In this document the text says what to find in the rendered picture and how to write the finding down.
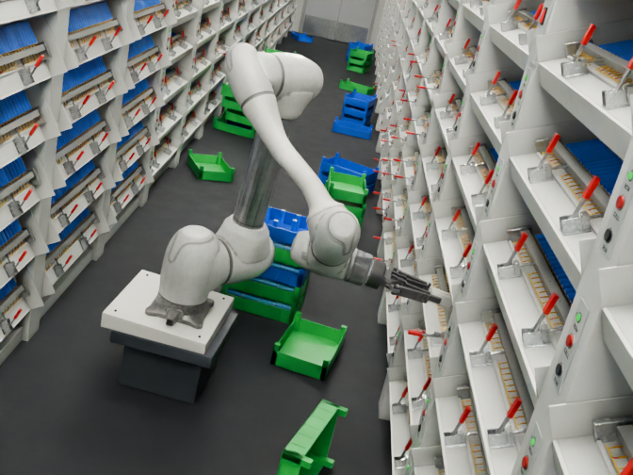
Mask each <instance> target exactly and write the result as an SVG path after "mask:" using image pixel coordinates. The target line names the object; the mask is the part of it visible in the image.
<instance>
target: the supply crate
mask: <svg viewBox="0 0 633 475"><path fill-rule="evenodd" d="M280 214H281V209H277V208H273V207H272V211H271V216H270V221H269V222H265V224H266V226H267V227H268V230H269V236H270V238H271V240H274V241H278V242H281V243H284V244H288V245H291V246H292V243H293V240H294V238H295V236H296V235H297V233H298V232H299V231H306V226H307V223H306V219H307V218H308V217H305V216H301V218H300V226H299V230H298V231H295V232H293V231H290V229H291V225H292V221H293V220H295V219H296V217H297V214H294V213H291V212H287V211H285V214H284V223H283V225H278V226H277V227H275V226H272V225H273V221H274V220H279V218H280Z"/></svg>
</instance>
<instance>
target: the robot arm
mask: <svg viewBox="0 0 633 475"><path fill-rule="evenodd" d="M225 72H226V76H227V79H228V82H229V85H230V88H231V90H232V93H233V95H234V97H235V99H236V100H237V102H238V104H239V105H240V107H241V109H242V111H243V113H244V114H245V115H246V117H247V118H248V120H249V121H250V122H251V124H252V126H253V127H254V129H255V130H256V133H255V137H254V140H253V144H252V149H251V153H250V157H249V160H248V164H247V168H246V170H245V174H244V177H243V181H242V185H241V188H240V191H239V195H238V198H237V202H236V206H235V212H234V214H233V215H231V216H229V217H228V218H226V219H225V220H224V222H223V224H222V226H221V227H220V229H219V230H218V232H217V233H216V234H214V233H213V232H212V231H211V230H209V229H207V228H205V227H202V226H199V225H189V226H186V227H184V228H182V229H180V230H178V231H177V232H176V234H175V235H174V236H173V237H172V239H171V240H170V243H169V245H168V247H167V250H166V252H165V256H164V259H163V264H162V268H161V273H160V283H159V290H158V292H157V295H156V297H155V298H154V300H153V302H152V303H151V305H149V306H148V307H146V309H145V314H146V315H147V316H151V317H159V318H161V319H166V324H167V325H169V326H173V325H174V324H175V323H176V322H178V323H182V324H185V325H188V326H190V327H193V328H195V329H202V328H203V320H204V319H205V317H206V315H207V313H208V311H209V309H210V308H211V307H213V306H214V300H212V299H209V298H208V294H209V292H210V291H213V290H214V289H216V288H217V287H219V286H221V285H229V284H235V283H239V282H243V281H247V280H250V279H252V278H255V277H257V276H259V275H261V274H262V273H264V272H265V271H266V270H267V269H268V268H269V267H270V266H271V264H272V263H273V260H274V256H275V248H274V244H273V242H272V240H271V238H270V236H269V230H268V227H267V226H266V224H265V218H266V215H267V212H268V206H269V203H270V200H271V196H272V193H273V190H274V187H275V184H276V180H277V177H278V173H279V170H280V167H281V168H282V169H283V170H284V171H285V172H286V173H287V174H288V176H289V177H290V178H291V179H292V180H293V181H294V182H295V183H296V185H297V186H298V187H299V188H300V190H301V191H302V193H303V195H304V197H305V199H306V201H307V204H308V206H309V215H308V218H307V219H306V223H307V227H308V231H299V232H298V233H297V235H296V236H295V238H294V240H293V243H292V246H291V250H290V257H291V259H292V260H293V261H294V262H296V263H297V264H298V265H300V266H301V267H303V268H305V269H307V270H309V271H311V272H314V273H316V274H319V275H322V276H325V277H329V278H336V279H341V280H344V281H345V282H349V283H352V284H354V285H356V286H359V287H360V286H362V285H363V283H365V285H366V286H367V287H372V288H375V289H378V288H379V287H380V286H384V287H386V288H388V289H391V290H392V291H391V294H392V295H396V296H401V297H404V298H408V299H411V300H414V301H418V302H421V303H427V301H429V302H431V303H436V304H438V305H441V306H443V307H445V308H448V309H452V306H453V305H452V301H451V296H450V293H447V292H444V291H443V290H440V289H437V288H434V287H431V283H429V284H428V283H427V282H426V281H423V280H421V279H419V278H416V277H414V276H412V275H410V274H408V273H406V272H404V271H401V270H399V269H397V268H394V269H393V270H388V269H387V264H386V263H385V262H383V261H380V260H378V259H373V260H372V258H373V255H372V254H368V253H366V252H363V251H360V250H358V249H356V247H357V245H358V243H359V240H360V235H361V229H360V224H359V222H358V220H357V219H356V217H355V216H354V215H353V214H352V213H351V212H349V211H348V210H347V209H346V208H345V207H344V205H343V204H340V203H338V202H336V201H335V200H334V199H333V198H332V197H331V196H330V194H329V192H328V191H327V190H326V189H325V187H324V185H323V184H322V182H321V181H320V180H319V178H318V177H317V175H316V174H315V173H314V172H313V170H312V169H311V168H310V167H309V166H308V164H307V163H306V162H305V161H304V159H303V158H302V157H301V156H300V154H299V153H298V152H297V151H296V150H295V148H294V147H293V146H292V144H291V143H290V141H289V140H288V139H289V135H290V132H291V129H292V125H293V122H294V120H295V119H297V118H298V117H299V116H300V114H301V113H302V112H303V110H304V109H305V108H306V106H307V105H308V104H309V102H310V101H311V100H312V99H314V98H315V97H316V96H317V95H318V94H319V93H320V91H321V89H322V87H323V73H322V71H321V69H320V68H319V66H318V65H317V64H315V63H314V62H313V61H312V60H310V59H309V58H306V57H304V56H302V55H298V54H291V53H279V52H276V53H264V52H257V51H256V49H255V48H254V47H253V46H251V45H250V44H247V43H243V42H239V43H236V44H234V45H233V46H231V47H230V48H229V49H228V50H227V51H226V56H225Z"/></svg>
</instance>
